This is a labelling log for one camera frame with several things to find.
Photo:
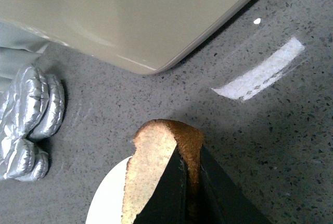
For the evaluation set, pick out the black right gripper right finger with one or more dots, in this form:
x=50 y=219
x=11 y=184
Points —
x=221 y=201

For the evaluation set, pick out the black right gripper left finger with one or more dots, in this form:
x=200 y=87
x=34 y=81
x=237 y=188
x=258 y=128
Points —
x=168 y=202

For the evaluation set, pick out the white round plate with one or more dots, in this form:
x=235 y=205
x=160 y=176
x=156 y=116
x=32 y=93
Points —
x=106 y=205

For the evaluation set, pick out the brown bread slice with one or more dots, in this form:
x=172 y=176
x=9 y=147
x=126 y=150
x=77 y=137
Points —
x=155 y=143

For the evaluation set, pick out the cream toaster with chrome top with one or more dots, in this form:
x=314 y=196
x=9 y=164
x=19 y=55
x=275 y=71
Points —
x=141 y=36

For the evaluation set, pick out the lower silver quilted oven mitt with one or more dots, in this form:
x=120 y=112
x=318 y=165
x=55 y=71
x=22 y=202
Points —
x=49 y=112

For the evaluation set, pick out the silver quilted oven mitt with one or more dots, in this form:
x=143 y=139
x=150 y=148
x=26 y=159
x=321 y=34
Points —
x=24 y=104
x=49 y=112

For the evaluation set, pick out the upper silver quilted oven mitt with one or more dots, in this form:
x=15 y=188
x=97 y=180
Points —
x=24 y=104

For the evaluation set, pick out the grey curtain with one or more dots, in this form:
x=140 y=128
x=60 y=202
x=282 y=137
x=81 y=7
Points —
x=18 y=47

